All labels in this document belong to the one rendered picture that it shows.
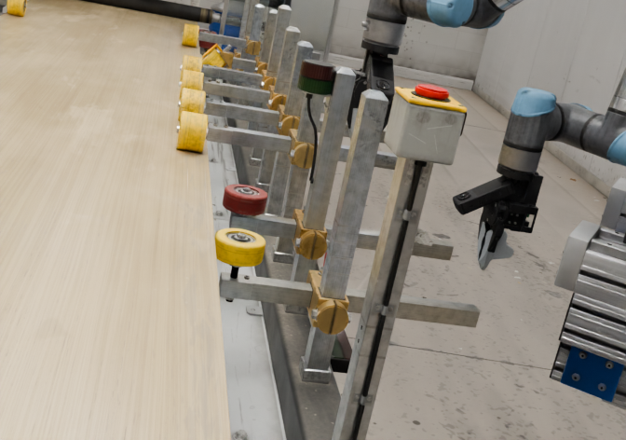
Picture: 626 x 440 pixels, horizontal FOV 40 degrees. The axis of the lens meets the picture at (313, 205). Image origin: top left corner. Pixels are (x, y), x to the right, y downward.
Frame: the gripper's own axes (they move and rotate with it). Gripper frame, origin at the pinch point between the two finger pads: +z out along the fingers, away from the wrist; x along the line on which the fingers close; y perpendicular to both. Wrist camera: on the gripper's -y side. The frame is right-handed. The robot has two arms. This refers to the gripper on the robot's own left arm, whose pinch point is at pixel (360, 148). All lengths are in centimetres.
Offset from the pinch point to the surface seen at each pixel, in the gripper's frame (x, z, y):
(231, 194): 23.3, 10.4, -7.8
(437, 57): -263, 68, 860
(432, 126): 7, -18, -63
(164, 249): 34, 11, -38
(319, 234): 6.7, 13.9, -12.4
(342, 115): 6.8, -7.9, -10.5
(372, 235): -4.5, 14.8, -6.0
